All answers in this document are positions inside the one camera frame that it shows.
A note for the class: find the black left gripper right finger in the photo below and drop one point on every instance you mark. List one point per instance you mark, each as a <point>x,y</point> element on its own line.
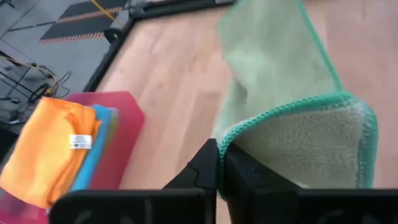
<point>252,177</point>

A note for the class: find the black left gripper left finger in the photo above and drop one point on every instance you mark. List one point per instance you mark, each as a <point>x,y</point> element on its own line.
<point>199,174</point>

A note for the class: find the blue microfiber towel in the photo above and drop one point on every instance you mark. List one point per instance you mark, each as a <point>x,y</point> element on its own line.
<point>96,149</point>

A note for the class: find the pale green microfiber towel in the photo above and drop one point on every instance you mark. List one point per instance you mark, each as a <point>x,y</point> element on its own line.
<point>280,62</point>

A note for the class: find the orange microfiber towel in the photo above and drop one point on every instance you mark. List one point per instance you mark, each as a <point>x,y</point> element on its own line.
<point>43,149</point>

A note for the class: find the red plastic bin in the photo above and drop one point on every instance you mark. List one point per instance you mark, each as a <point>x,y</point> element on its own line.
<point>124,140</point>

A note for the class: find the black striped floor mat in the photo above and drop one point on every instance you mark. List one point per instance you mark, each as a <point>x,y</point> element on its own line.
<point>81,28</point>

